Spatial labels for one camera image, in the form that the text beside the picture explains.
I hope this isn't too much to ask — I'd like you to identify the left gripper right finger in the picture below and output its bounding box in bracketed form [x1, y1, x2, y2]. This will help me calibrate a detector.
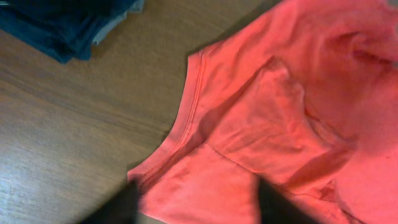
[257, 177, 319, 224]

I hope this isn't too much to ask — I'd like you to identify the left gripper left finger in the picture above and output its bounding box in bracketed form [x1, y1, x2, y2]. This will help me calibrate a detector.
[79, 182, 141, 224]

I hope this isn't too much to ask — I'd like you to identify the orange red printed t-shirt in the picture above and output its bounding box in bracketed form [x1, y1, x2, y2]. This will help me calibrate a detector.
[128, 0, 397, 223]

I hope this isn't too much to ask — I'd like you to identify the navy blue folded garment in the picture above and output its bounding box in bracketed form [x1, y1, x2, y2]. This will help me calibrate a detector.
[1, 0, 136, 63]

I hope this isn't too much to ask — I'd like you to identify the grey folded garment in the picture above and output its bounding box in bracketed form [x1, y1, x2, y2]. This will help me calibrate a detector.
[91, 0, 145, 45]

